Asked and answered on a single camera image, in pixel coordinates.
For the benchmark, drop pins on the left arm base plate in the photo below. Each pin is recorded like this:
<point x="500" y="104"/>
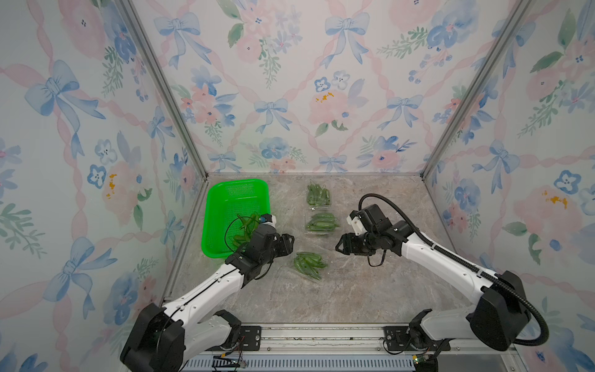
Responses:
<point x="244" y="337"/>

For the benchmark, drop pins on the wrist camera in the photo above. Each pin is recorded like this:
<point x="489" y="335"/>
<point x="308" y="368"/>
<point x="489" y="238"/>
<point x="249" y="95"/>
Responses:
<point x="368" y="220"/>
<point x="265" y="234"/>

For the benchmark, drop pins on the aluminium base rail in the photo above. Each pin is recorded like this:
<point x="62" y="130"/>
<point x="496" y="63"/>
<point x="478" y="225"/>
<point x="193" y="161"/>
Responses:
<point x="349" y="347"/>

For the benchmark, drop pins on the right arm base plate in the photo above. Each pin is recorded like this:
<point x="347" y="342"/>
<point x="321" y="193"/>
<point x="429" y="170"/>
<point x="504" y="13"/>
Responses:
<point x="397" y="339"/>

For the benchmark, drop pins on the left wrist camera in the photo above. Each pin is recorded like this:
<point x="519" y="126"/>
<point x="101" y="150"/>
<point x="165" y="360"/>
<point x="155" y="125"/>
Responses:
<point x="265" y="234"/>

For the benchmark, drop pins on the aluminium corner post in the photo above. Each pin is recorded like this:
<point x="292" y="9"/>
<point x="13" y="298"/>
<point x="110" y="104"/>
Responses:
<point x="509" y="29"/>
<point x="132" y="20"/>

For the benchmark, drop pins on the aluminium corner post left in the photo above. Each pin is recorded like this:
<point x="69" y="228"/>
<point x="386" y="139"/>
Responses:
<point x="132" y="20"/>

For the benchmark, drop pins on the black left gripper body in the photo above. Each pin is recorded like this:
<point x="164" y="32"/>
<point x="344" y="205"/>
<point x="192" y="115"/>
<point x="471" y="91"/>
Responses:
<point x="280" y="246"/>

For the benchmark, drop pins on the clear pepper container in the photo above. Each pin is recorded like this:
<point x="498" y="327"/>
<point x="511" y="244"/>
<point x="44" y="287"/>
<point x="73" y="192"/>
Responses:
<point x="322" y="222"/>
<point x="309" y="265"/>
<point x="318" y="195"/>

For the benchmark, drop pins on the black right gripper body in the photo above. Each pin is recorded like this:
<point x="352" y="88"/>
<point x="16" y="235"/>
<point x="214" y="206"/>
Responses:
<point x="364" y="243"/>

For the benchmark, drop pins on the green plastic basket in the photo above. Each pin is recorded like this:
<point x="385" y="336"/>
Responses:
<point x="226" y="202"/>

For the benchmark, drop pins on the aluminium corner post right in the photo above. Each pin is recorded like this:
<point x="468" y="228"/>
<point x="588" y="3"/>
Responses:
<point x="509" y="29"/>

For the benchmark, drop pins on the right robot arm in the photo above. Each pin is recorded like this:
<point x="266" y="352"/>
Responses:
<point x="498" y="310"/>

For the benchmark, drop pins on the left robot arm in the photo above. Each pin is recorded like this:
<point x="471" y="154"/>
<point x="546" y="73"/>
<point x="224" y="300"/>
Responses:
<point x="165" y="338"/>

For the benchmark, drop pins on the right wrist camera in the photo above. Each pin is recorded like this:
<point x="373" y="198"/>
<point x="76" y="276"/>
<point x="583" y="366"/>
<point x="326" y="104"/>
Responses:
<point x="368" y="220"/>

